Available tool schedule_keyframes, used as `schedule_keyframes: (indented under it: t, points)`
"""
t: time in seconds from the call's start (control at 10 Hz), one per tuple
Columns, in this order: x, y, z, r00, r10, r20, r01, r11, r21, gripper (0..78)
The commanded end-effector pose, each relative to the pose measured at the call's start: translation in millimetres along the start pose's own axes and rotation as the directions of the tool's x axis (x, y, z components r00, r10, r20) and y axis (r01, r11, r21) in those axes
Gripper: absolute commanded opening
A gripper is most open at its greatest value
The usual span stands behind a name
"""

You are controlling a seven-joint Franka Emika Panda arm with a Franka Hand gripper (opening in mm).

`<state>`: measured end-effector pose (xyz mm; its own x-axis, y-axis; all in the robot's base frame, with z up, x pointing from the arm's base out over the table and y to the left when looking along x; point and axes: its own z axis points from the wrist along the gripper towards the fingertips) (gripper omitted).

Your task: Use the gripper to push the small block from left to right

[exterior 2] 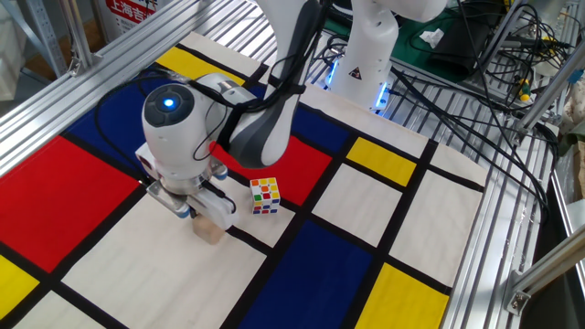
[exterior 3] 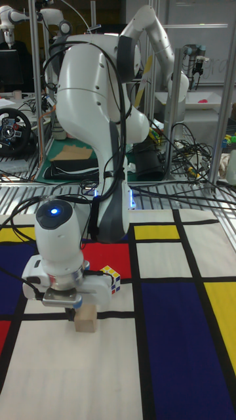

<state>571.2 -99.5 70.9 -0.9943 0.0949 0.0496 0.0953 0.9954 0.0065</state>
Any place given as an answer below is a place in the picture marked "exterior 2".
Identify green mat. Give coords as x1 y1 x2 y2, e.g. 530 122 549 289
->
324 8 504 84

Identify colour block patterned cloth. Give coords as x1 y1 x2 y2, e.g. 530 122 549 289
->
0 30 489 329

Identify black bag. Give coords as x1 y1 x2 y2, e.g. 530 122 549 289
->
429 13 495 77

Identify small wooden block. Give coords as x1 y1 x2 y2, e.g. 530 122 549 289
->
191 214 226 246

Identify long black table cable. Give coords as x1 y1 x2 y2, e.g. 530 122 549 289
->
388 66 552 220

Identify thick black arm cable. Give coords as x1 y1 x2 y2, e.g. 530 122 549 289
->
93 68 307 184

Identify perforated grey shelf post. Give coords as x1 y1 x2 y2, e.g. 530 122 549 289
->
25 0 69 77

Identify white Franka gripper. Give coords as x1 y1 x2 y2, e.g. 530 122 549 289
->
134 142 239 230

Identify white plastic bag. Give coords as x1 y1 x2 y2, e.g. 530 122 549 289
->
0 4 27 102

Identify white Rubik's cube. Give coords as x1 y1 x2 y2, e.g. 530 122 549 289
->
249 176 282 216

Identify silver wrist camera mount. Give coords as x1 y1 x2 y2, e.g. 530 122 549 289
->
145 179 192 219

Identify aluminium frame post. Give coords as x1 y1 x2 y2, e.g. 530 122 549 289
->
511 48 585 146
58 0 95 77

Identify red and white sign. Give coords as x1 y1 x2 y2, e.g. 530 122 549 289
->
98 0 159 36

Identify crumpled white paper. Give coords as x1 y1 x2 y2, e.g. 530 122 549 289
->
419 27 445 49

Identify long aluminium frame rail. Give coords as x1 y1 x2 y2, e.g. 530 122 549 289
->
0 0 243 178

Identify aluminium beam with bracket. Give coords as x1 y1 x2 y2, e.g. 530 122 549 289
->
502 235 585 316

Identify tangled black cables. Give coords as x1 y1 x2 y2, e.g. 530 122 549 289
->
495 2 575 81

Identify grey aluminium strut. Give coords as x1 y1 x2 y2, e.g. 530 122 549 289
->
474 0 531 79

